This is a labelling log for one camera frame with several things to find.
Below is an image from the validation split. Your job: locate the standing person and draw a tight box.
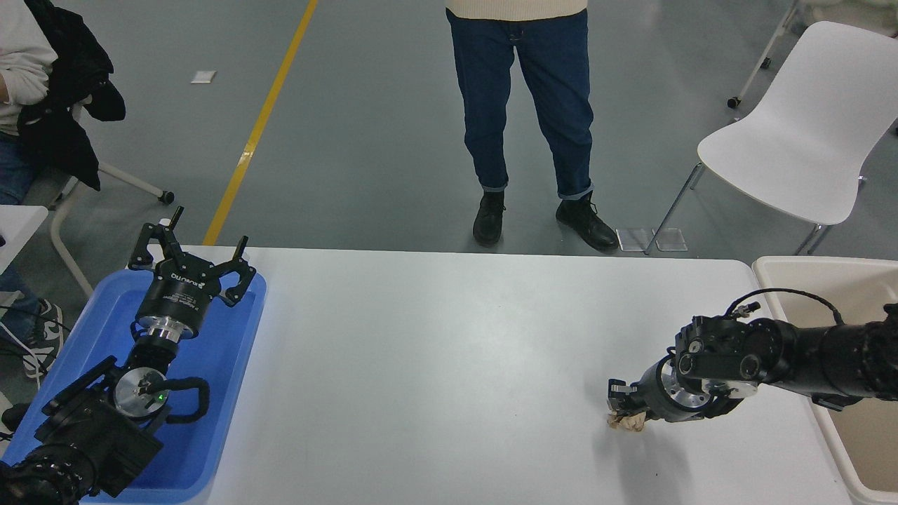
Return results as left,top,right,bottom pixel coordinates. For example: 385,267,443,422
445,0,621,253

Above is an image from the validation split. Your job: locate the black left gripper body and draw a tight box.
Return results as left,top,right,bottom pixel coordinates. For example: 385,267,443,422
135,257,220,334

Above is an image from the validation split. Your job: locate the seated person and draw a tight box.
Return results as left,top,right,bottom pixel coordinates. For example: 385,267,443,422
0,0,65,380

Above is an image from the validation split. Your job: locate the white-framed wheeled chair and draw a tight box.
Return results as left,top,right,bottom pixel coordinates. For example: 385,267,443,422
28,105,175,299

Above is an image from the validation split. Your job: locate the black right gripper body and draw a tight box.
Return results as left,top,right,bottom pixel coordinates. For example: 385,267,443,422
634,356,692,424

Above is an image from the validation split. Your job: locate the large pale bin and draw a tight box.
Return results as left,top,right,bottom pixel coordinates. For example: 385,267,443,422
751,255,898,505

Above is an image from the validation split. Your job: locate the white shell chair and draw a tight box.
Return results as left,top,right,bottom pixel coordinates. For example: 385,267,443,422
643,20,898,256

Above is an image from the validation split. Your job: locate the small white side table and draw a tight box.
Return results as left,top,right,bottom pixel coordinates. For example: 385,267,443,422
0,205,49,275

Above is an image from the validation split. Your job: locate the blue plastic tray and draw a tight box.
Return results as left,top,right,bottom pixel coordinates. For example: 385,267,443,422
0,269,268,504

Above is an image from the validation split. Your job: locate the black jacket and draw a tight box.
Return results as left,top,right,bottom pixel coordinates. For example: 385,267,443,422
15,0,127,192

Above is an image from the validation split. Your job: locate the white wheeled frame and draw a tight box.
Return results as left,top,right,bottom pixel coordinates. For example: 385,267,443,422
726,0,898,110

